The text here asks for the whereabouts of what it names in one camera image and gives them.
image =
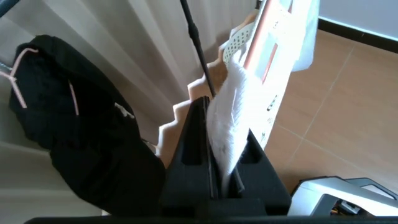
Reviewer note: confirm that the white printed t-shirt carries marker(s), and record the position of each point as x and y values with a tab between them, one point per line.
230	124

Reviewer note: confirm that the black clothes rack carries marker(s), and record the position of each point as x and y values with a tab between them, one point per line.
194	34

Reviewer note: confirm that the beige curtain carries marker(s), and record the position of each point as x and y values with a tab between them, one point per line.
124	37

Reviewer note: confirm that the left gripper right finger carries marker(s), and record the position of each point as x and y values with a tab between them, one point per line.
264	193

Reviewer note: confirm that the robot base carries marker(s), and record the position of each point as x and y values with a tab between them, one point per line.
326	199

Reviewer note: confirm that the black shorts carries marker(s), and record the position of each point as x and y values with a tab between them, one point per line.
93	149

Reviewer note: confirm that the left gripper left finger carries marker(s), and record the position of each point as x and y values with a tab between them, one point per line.
183	193

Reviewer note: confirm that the pink clothes hanger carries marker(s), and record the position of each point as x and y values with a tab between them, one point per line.
258	34
18	90

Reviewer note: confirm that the white laundry basket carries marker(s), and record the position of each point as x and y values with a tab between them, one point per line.
237	39

